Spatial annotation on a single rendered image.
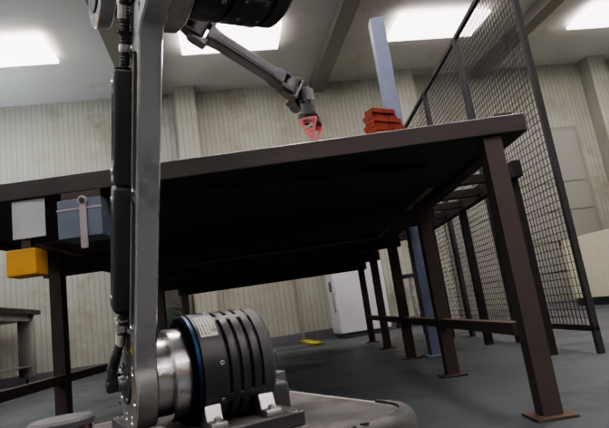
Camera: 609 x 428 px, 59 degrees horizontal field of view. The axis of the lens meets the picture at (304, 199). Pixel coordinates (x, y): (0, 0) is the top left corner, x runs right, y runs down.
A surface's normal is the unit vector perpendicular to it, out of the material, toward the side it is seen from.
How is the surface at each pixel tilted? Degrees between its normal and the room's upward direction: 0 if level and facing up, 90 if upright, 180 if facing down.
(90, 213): 90
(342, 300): 90
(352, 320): 90
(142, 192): 115
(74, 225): 90
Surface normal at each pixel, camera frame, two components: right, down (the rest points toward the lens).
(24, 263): 0.00, -0.20
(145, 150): 0.48, 0.19
